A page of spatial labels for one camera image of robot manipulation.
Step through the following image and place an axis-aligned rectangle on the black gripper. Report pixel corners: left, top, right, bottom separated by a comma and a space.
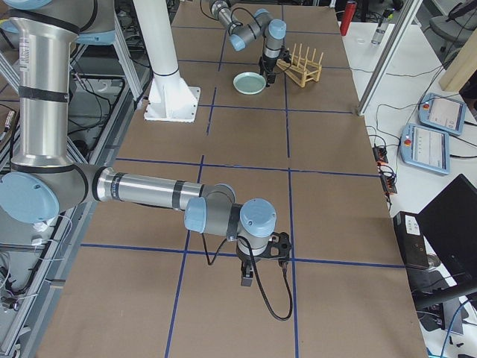
236, 244, 256, 287
259, 54, 277, 87

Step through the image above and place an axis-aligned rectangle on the light green round plate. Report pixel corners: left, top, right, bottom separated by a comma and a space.
233, 72, 266, 95

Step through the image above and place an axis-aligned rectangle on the wooden dish rack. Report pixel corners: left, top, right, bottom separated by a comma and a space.
277, 43, 324, 88

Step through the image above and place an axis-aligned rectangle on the red cylinder bottle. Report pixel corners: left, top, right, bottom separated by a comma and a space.
340, 0, 357, 37

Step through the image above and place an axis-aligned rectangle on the clear water bottle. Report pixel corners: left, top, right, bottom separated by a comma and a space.
370, 8, 394, 45

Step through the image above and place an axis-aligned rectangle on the teach pendant far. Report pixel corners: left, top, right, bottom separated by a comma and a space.
418, 92, 465, 136

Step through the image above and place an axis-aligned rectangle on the teach pendant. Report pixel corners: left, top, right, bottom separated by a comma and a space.
399, 123, 450, 175
418, 92, 465, 136

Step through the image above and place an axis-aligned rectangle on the teach pendant near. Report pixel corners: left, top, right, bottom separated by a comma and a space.
399, 123, 450, 175

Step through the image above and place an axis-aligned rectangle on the black laptop computer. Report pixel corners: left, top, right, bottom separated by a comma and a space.
393, 174, 476, 310

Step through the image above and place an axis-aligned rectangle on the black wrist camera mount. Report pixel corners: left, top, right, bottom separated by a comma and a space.
278, 45, 291, 63
258, 232, 292, 263

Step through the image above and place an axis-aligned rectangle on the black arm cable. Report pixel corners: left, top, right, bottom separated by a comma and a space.
200, 230, 294, 321

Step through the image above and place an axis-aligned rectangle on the white camera mast pedestal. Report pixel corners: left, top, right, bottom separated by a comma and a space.
133, 0, 200, 122

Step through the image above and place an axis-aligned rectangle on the aluminium frame post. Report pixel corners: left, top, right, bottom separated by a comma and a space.
356, 0, 423, 116

